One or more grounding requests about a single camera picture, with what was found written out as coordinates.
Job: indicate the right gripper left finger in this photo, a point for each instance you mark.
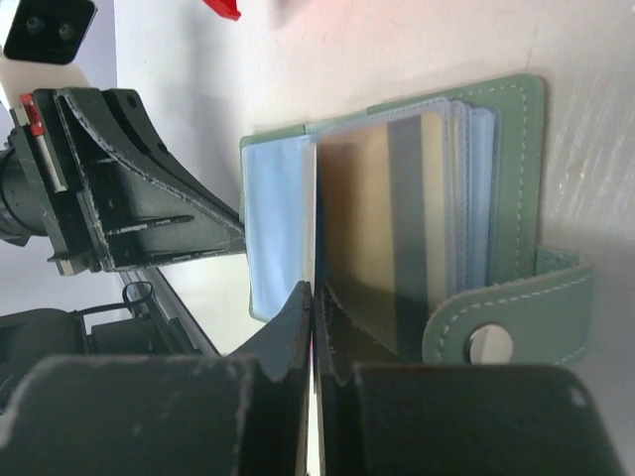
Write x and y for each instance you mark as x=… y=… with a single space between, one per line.
x=242 y=414

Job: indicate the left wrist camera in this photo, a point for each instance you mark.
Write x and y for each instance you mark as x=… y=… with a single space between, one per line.
x=40 y=40

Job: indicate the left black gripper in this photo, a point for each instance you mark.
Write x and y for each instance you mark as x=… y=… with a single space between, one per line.
x=87 y=169

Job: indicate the red plastic bin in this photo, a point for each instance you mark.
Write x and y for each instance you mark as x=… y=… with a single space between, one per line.
x=226 y=9

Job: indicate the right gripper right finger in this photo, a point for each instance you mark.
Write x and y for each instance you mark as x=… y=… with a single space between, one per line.
x=379 y=415

